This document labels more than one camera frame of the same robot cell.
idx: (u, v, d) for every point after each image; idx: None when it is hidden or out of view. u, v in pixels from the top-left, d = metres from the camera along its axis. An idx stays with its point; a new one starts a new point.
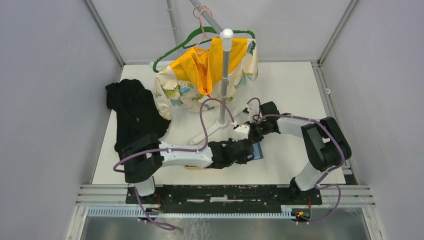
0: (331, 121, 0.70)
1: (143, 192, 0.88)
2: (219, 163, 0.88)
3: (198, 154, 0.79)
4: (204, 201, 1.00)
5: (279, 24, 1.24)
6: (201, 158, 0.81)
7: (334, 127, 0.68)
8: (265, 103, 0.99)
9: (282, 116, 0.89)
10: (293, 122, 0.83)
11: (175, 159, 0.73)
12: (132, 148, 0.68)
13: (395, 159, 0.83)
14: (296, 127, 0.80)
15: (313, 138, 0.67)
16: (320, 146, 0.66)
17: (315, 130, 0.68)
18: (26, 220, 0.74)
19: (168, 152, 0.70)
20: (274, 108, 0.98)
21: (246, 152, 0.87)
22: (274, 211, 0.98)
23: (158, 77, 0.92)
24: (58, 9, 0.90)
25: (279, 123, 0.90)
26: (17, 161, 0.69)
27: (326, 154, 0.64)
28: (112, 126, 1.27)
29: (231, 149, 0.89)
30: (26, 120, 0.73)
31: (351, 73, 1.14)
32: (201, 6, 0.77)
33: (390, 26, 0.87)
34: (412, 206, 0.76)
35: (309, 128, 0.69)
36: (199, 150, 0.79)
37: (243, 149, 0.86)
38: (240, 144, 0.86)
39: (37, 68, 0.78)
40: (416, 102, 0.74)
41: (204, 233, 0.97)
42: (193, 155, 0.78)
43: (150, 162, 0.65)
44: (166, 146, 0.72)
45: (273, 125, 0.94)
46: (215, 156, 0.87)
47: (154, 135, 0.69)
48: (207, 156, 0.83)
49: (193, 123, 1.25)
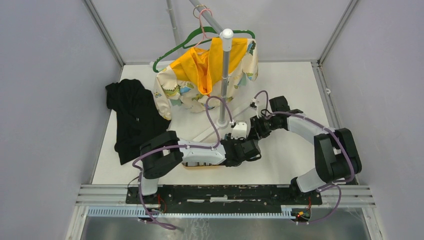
0: (346, 134, 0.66)
1: (146, 191, 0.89)
2: (231, 161, 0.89)
3: (214, 151, 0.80)
4: (204, 201, 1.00)
5: (279, 24, 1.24)
6: (216, 155, 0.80)
7: (347, 141, 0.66)
8: (275, 98, 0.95)
9: (293, 115, 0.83)
10: (305, 125, 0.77)
11: (192, 155, 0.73)
12: (151, 145, 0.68)
13: (395, 159, 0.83)
14: (309, 133, 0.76)
15: (325, 151, 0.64)
16: (331, 161, 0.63)
17: (328, 143, 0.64)
18: (27, 219, 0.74)
19: (187, 148, 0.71)
20: (285, 103, 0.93)
21: (255, 152, 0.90)
22: (274, 211, 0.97)
23: (158, 77, 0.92)
24: (58, 10, 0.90)
25: (289, 121, 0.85)
26: (17, 161, 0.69)
27: (335, 167, 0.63)
28: (112, 126, 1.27)
29: (242, 147, 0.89)
30: (25, 121, 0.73)
31: (351, 73, 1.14)
32: (201, 6, 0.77)
33: (389, 26, 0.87)
34: (411, 207, 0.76)
35: (323, 140, 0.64)
36: (214, 147, 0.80)
37: (254, 149, 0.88)
38: (250, 144, 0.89)
39: (36, 68, 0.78)
40: (416, 102, 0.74)
41: (204, 233, 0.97)
42: (208, 152, 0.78)
43: (171, 157, 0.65)
44: (184, 142, 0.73)
45: (282, 120, 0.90)
46: (227, 154, 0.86)
47: (173, 132, 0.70)
48: (221, 153, 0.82)
49: (194, 123, 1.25)
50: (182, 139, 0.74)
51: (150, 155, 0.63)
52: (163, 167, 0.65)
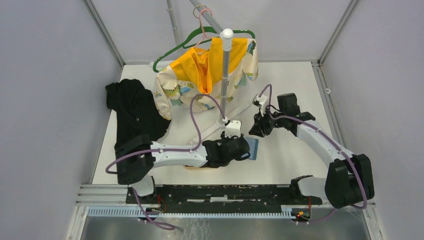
0: (364, 160, 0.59)
1: (142, 192, 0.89)
2: (213, 162, 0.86)
3: (193, 154, 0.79)
4: (204, 201, 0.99)
5: (279, 24, 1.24)
6: (195, 158, 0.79)
7: (366, 168, 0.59)
8: (285, 95, 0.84)
9: (305, 123, 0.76)
10: (318, 139, 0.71)
11: (167, 159, 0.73)
12: (123, 150, 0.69)
13: (395, 159, 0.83)
14: (321, 151, 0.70)
15: (342, 180, 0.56)
16: (345, 190, 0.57)
17: (346, 172, 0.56)
18: (26, 219, 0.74)
19: (160, 152, 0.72)
20: (295, 102, 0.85)
21: (241, 151, 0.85)
22: (274, 211, 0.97)
23: (158, 77, 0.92)
24: (58, 10, 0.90)
25: (300, 129, 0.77)
26: (17, 161, 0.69)
27: (347, 195, 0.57)
28: (113, 126, 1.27)
29: (227, 147, 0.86)
30: (25, 120, 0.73)
31: (351, 73, 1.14)
32: (201, 6, 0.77)
33: (389, 26, 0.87)
34: (412, 207, 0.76)
35: (339, 168, 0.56)
36: (193, 149, 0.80)
37: (239, 148, 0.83)
38: (236, 144, 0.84)
39: (37, 68, 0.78)
40: (416, 102, 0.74)
41: (204, 233, 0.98)
42: (186, 155, 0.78)
43: (141, 163, 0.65)
44: (158, 146, 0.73)
45: (291, 124, 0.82)
46: (210, 156, 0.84)
47: (145, 137, 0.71)
48: (202, 155, 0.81)
49: (194, 124, 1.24)
50: (156, 143, 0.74)
51: (121, 161, 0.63)
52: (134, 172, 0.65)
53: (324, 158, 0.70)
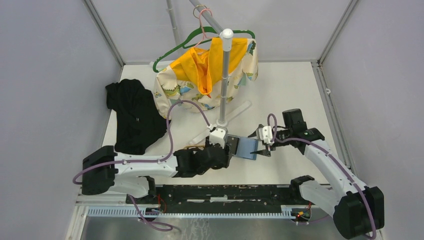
0: (377, 194, 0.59)
1: (136, 194, 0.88)
2: (186, 172, 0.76)
3: (161, 165, 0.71)
4: (204, 201, 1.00)
5: (279, 24, 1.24)
6: (164, 169, 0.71)
7: (378, 201, 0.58)
8: (290, 110, 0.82)
9: (313, 144, 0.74)
10: (327, 164, 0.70)
11: (131, 171, 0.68)
12: (89, 160, 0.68)
13: (395, 159, 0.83)
14: (331, 178, 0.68)
15: (353, 213, 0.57)
16: (355, 223, 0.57)
17: (359, 206, 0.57)
18: (26, 219, 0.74)
19: (123, 164, 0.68)
20: (300, 118, 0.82)
21: (214, 160, 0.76)
22: (274, 211, 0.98)
23: (158, 77, 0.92)
24: (58, 9, 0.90)
25: (308, 149, 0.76)
26: (17, 160, 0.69)
27: (357, 226, 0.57)
28: (113, 127, 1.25)
29: (200, 156, 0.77)
30: (26, 119, 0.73)
31: (351, 73, 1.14)
32: (201, 6, 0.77)
33: (389, 26, 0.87)
34: (412, 207, 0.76)
35: (352, 202, 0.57)
36: (161, 160, 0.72)
37: (211, 158, 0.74)
38: (208, 152, 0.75)
39: (37, 68, 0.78)
40: (416, 102, 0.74)
41: (204, 233, 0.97)
42: (152, 166, 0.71)
43: (103, 175, 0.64)
44: (122, 157, 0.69)
45: (299, 142, 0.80)
46: (182, 166, 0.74)
47: (110, 147, 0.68)
48: (171, 166, 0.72)
49: (195, 123, 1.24)
50: (122, 153, 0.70)
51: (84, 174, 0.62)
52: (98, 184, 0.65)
53: (334, 186, 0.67)
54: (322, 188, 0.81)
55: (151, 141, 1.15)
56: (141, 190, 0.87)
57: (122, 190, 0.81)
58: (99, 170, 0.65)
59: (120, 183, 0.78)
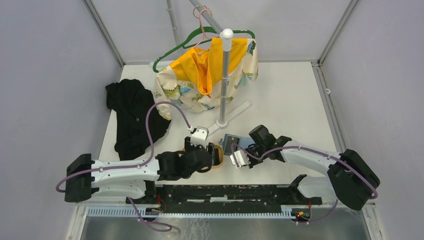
0: (354, 155, 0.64)
1: (132, 194, 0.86)
2: (170, 175, 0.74)
3: (141, 170, 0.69)
4: (204, 201, 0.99)
5: (279, 24, 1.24)
6: (144, 174, 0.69)
7: (358, 162, 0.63)
8: (255, 129, 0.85)
9: (285, 147, 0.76)
10: (305, 157, 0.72)
11: (109, 178, 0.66)
12: (70, 169, 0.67)
13: (395, 159, 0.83)
14: (312, 164, 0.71)
15: (345, 182, 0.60)
16: (353, 187, 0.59)
17: (345, 173, 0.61)
18: (27, 219, 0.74)
19: (100, 172, 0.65)
20: (266, 132, 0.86)
21: (201, 164, 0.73)
22: (274, 211, 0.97)
23: (158, 77, 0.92)
24: (59, 9, 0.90)
25: (285, 154, 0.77)
26: (17, 160, 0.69)
27: (357, 192, 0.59)
28: (112, 126, 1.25)
29: (186, 159, 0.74)
30: (26, 119, 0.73)
31: (352, 73, 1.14)
32: (201, 6, 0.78)
33: (389, 26, 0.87)
34: (411, 207, 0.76)
35: (338, 172, 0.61)
36: (140, 165, 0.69)
37: (197, 162, 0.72)
38: (193, 155, 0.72)
39: (37, 68, 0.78)
40: (416, 102, 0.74)
41: (204, 233, 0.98)
42: (132, 172, 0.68)
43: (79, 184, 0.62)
44: (99, 165, 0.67)
45: (275, 153, 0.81)
46: (165, 170, 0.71)
47: (88, 155, 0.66)
48: (152, 170, 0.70)
49: (195, 123, 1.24)
50: (99, 161, 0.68)
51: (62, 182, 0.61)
52: (75, 193, 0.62)
53: (319, 168, 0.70)
54: (317, 178, 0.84)
55: (150, 141, 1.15)
56: (136, 191, 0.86)
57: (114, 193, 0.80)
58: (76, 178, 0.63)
59: (108, 186, 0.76)
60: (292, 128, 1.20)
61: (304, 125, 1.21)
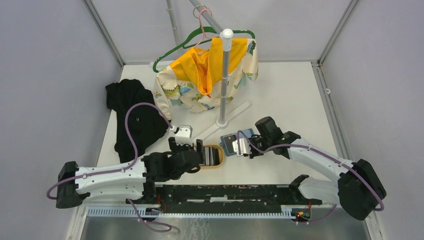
0: (366, 166, 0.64)
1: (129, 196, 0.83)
2: (158, 177, 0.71)
3: (126, 173, 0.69)
4: (204, 201, 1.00)
5: (279, 23, 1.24)
6: (130, 177, 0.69)
7: (370, 173, 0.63)
8: (264, 121, 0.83)
9: (294, 145, 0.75)
10: (315, 159, 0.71)
11: (94, 184, 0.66)
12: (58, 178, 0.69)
13: (395, 160, 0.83)
14: (322, 169, 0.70)
15: (353, 192, 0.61)
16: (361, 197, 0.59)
17: (354, 183, 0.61)
18: (27, 219, 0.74)
19: (83, 178, 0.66)
20: (274, 125, 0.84)
21: (190, 164, 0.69)
22: (274, 211, 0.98)
23: (158, 77, 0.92)
24: (58, 9, 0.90)
25: (291, 152, 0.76)
26: (17, 160, 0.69)
27: (364, 203, 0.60)
28: (113, 126, 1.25)
29: (174, 160, 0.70)
30: (26, 120, 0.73)
31: (352, 73, 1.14)
32: (201, 7, 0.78)
33: (389, 26, 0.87)
34: (412, 208, 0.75)
35: (348, 182, 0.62)
36: (125, 168, 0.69)
37: (186, 162, 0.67)
38: (182, 156, 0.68)
39: (36, 68, 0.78)
40: (416, 102, 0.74)
41: (204, 233, 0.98)
42: (116, 176, 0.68)
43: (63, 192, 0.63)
44: (83, 172, 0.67)
45: (280, 148, 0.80)
46: (153, 171, 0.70)
47: (73, 164, 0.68)
48: (138, 173, 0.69)
49: (195, 123, 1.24)
50: (84, 167, 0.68)
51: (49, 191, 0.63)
52: (61, 201, 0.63)
53: (327, 174, 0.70)
54: (320, 180, 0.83)
55: (150, 142, 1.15)
56: (133, 192, 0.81)
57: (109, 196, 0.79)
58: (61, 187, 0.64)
59: (100, 191, 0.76)
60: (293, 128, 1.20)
61: (304, 125, 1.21)
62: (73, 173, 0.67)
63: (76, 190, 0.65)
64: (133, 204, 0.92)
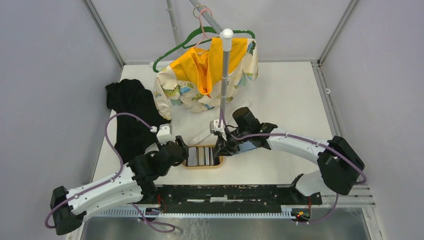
0: (342, 142, 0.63)
1: (130, 201, 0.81)
2: (148, 177, 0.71)
3: (116, 182, 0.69)
4: (204, 201, 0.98)
5: (279, 24, 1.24)
6: (121, 185, 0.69)
7: (346, 147, 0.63)
8: (242, 113, 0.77)
9: (271, 134, 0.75)
10: (292, 143, 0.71)
11: (88, 200, 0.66)
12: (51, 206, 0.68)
13: (395, 160, 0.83)
14: (302, 152, 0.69)
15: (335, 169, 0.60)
16: (340, 173, 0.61)
17: (335, 160, 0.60)
18: (27, 220, 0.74)
19: (76, 198, 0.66)
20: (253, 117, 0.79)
21: (174, 158, 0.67)
22: (274, 212, 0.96)
23: (158, 77, 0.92)
24: (58, 9, 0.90)
25: (270, 142, 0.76)
26: (17, 161, 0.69)
27: (344, 177, 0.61)
28: (113, 126, 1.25)
29: (157, 157, 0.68)
30: (25, 120, 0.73)
31: (352, 73, 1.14)
32: (201, 7, 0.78)
33: (389, 26, 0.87)
34: (412, 208, 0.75)
35: (327, 160, 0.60)
36: (113, 178, 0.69)
37: (169, 156, 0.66)
38: (165, 151, 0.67)
39: (37, 68, 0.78)
40: (415, 102, 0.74)
41: (204, 233, 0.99)
42: (107, 186, 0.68)
43: (60, 217, 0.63)
44: (74, 192, 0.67)
45: (261, 141, 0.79)
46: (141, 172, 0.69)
47: (60, 189, 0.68)
48: (127, 179, 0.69)
49: (195, 123, 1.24)
50: (73, 189, 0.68)
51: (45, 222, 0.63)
52: (61, 225, 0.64)
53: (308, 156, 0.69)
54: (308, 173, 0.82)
55: (150, 142, 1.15)
56: (131, 195, 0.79)
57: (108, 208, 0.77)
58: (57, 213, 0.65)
59: (97, 205, 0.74)
60: (292, 128, 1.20)
61: (304, 125, 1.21)
62: (64, 197, 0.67)
63: (72, 212, 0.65)
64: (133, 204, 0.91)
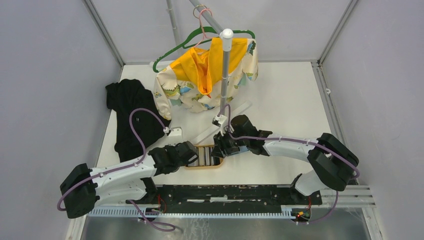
0: (330, 139, 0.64)
1: (133, 196, 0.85)
2: (165, 167, 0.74)
3: (139, 167, 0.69)
4: (204, 201, 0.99)
5: (278, 24, 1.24)
6: (143, 170, 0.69)
7: (336, 143, 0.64)
8: (241, 122, 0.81)
9: (266, 139, 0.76)
10: (286, 146, 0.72)
11: (111, 181, 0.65)
12: (65, 185, 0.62)
13: (395, 160, 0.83)
14: (295, 152, 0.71)
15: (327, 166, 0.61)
16: (333, 170, 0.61)
17: (324, 156, 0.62)
18: (27, 220, 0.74)
19: (101, 177, 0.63)
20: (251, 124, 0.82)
21: (192, 153, 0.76)
22: (275, 211, 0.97)
23: (158, 77, 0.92)
24: (58, 9, 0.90)
25: (267, 147, 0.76)
26: (17, 161, 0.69)
27: (339, 173, 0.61)
28: (112, 126, 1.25)
29: (176, 151, 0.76)
30: (24, 120, 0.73)
31: (352, 73, 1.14)
32: (201, 7, 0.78)
33: (389, 26, 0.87)
34: (412, 209, 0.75)
35: (317, 156, 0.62)
36: (138, 162, 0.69)
37: (190, 150, 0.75)
38: (185, 146, 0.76)
39: (36, 68, 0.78)
40: (415, 103, 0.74)
41: (204, 233, 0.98)
42: (131, 171, 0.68)
43: (83, 193, 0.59)
44: (98, 171, 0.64)
45: (258, 148, 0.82)
46: (159, 163, 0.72)
47: (84, 165, 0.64)
48: (150, 165, 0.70)
49: (195, 123, 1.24)
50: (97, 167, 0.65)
51: (65, 197, 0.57)
52: (81, 203, 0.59)
53: (301, 156, 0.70)
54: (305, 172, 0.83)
55: (150, 142, 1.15)
56: (137, 191, 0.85)
57: (115, 199, 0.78)
58: (78, 189, 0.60)
59: (108, 192, 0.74)
60: (293, 128, 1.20)
61: (304, 125, 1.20)
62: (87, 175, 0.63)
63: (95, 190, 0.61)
64: (134, 204, 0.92)
